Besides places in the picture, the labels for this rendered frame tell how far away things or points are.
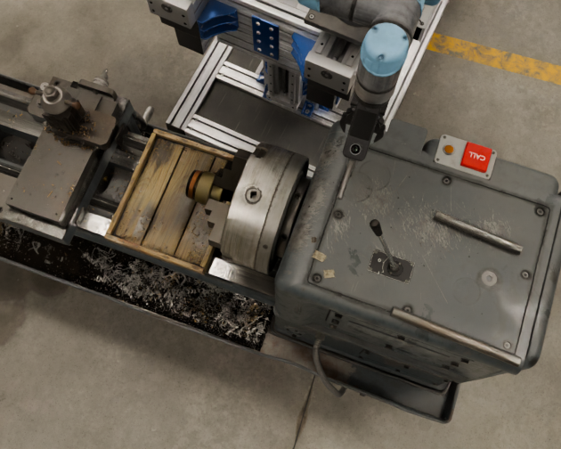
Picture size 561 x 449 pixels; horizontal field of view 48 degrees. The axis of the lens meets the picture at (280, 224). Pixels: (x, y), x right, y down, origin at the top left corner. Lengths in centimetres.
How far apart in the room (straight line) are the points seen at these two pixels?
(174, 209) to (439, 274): 80
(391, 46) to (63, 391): 205
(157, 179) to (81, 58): 143
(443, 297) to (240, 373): 136
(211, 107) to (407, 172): 140
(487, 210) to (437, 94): 162
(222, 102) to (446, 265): 155
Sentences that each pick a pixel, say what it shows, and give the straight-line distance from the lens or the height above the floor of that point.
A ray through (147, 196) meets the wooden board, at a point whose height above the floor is 89.
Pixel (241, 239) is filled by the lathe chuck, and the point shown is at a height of 118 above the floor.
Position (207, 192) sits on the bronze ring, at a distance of 158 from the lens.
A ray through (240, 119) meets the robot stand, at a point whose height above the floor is 21.
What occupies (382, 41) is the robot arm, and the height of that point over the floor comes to 171.
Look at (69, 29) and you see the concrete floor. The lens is 331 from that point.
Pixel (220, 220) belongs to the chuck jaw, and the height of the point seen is 111.
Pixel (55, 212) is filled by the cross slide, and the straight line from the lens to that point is 182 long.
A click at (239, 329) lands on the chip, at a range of 206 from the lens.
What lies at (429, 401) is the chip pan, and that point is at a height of 54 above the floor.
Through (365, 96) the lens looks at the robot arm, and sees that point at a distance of 117.
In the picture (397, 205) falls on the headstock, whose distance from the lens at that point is 144.
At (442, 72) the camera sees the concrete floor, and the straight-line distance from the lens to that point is 312.
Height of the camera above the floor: 259
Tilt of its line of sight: 72 degrees down
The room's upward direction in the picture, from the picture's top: straight up
